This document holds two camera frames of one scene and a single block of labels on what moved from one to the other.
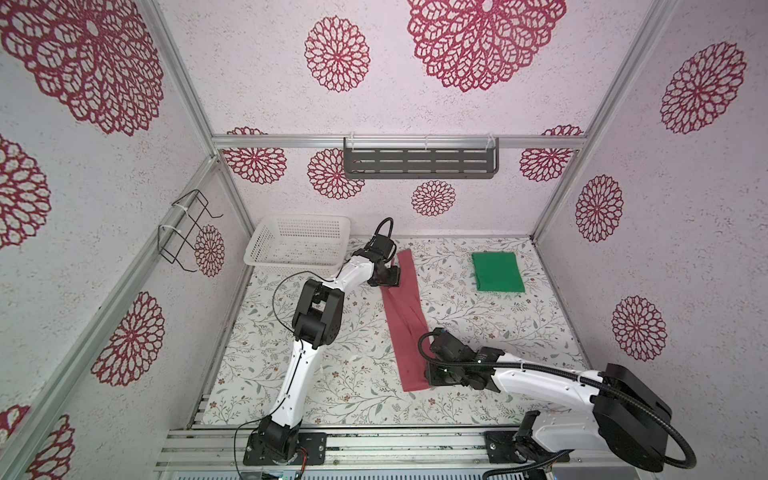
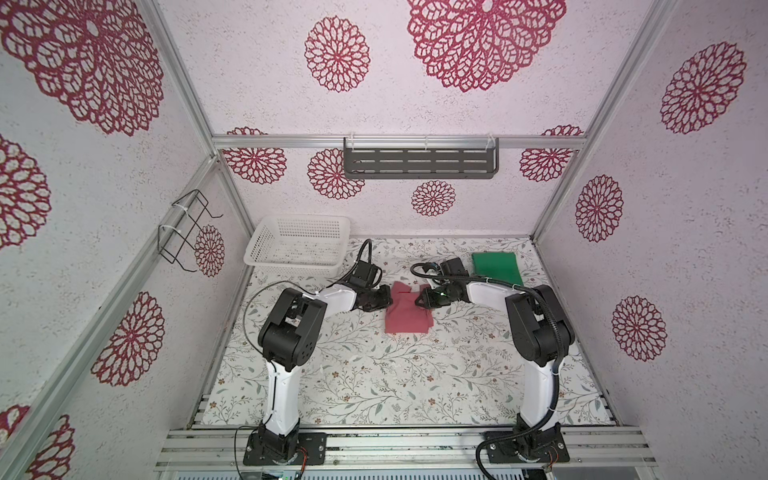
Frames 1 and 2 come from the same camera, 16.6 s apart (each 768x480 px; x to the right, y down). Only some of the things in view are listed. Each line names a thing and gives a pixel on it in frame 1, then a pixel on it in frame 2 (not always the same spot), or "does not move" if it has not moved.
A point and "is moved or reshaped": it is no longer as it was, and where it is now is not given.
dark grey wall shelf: (421, 157) does not move
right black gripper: (431, 377) to (428, 303)
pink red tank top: (405, 313) is moved or reshaped
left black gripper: (393, 280) to (385, 301)
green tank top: (497, 271) does not move
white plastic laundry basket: (291, 244) does not move
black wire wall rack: (184, 216) does not move
